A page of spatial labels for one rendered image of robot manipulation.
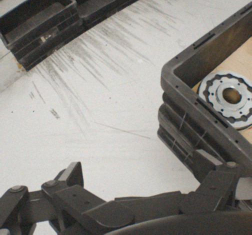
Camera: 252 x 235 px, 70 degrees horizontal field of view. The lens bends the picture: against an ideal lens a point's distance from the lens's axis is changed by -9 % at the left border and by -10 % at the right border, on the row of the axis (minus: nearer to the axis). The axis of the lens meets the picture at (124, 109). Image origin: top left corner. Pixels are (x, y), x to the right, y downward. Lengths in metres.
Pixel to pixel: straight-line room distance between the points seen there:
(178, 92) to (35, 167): 0.38
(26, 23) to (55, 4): 0.21
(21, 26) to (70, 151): 0.94
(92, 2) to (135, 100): 1.02
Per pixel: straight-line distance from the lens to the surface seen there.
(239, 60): 0.42
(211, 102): 0.31
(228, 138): 0.22
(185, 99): 0.22
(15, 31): 1.26
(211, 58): 0.34
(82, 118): 0.49
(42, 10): 1.31
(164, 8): 0.73
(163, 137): 0.43
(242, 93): 0.33
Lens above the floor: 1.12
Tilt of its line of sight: 63 degrees down
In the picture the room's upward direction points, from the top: 15 degrees counter-clockwise
